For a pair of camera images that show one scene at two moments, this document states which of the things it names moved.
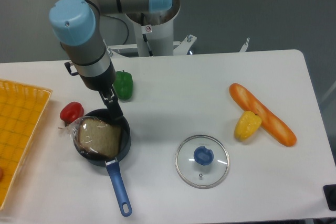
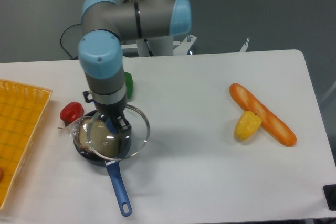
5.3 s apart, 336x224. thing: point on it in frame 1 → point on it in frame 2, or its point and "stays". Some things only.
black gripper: [104, 82] → [114, 110]
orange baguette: [248, 103] stays
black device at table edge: [330, 192] stays
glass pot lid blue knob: [202, 161] → [107, 144]
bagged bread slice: [100, 136] stays
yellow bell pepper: [247, 126] stays
